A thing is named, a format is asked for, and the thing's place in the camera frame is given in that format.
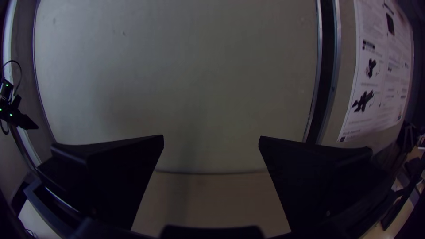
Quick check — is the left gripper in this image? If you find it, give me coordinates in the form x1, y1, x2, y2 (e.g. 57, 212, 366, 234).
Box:
9, 112, 39, 131

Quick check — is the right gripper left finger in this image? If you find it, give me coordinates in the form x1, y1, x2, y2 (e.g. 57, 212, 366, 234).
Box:
35, 134, 165, 232

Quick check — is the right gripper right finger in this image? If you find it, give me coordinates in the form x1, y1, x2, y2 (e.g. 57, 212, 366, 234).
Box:
258, 135, 398, 234

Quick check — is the white printed poster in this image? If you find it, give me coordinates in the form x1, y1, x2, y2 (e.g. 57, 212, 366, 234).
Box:
336, 0, 415, 143

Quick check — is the black cable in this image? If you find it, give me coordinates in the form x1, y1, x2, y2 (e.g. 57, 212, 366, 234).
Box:
1, 60, 23, 97

